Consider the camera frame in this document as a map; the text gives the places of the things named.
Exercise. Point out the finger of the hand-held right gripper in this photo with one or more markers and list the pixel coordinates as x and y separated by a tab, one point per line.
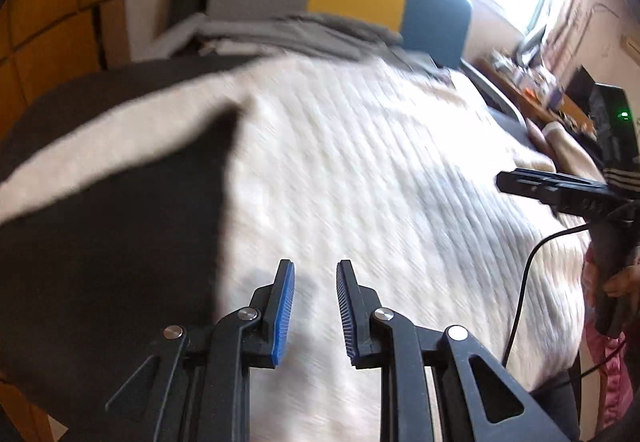
580	202
530	181

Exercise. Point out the pink garment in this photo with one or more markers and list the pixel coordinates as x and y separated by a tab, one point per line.
612	387

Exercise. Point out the person's right hand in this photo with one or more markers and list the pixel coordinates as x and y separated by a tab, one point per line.
625	283

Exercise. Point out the cluttered wooden desk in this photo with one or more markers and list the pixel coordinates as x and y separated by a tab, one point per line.
530	87

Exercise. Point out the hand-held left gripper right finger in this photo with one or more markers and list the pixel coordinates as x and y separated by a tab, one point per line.
347	322

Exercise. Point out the white knitted sweater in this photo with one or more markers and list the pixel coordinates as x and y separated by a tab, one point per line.
375	172

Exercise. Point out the grey cloth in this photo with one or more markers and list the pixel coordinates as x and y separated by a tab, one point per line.
300	29

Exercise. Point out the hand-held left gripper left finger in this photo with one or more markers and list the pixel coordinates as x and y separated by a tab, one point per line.
280	322

